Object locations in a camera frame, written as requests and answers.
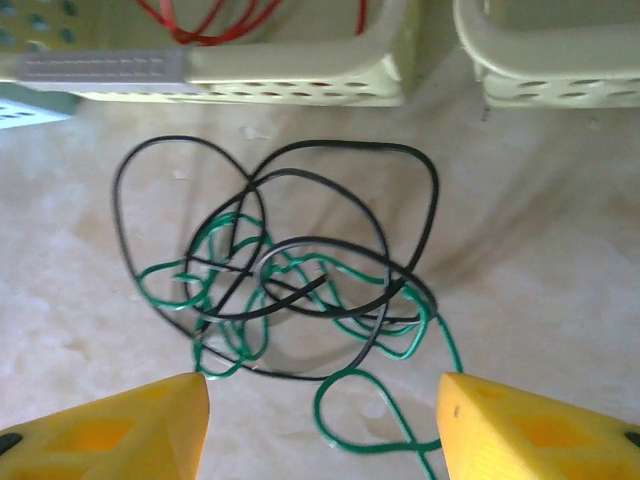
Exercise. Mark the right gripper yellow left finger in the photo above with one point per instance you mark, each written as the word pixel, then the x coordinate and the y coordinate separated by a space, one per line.
pixel 115 430

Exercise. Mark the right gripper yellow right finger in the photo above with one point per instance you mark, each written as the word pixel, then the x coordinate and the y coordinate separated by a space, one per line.
pixel 540 430

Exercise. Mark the blue perforated plastic basket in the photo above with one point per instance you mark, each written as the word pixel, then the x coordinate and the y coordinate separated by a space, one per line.
pixel 25 112

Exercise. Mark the yellow perforated plastic basket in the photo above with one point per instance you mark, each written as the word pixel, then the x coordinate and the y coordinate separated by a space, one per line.
pixel 300 60
pixel 550 55

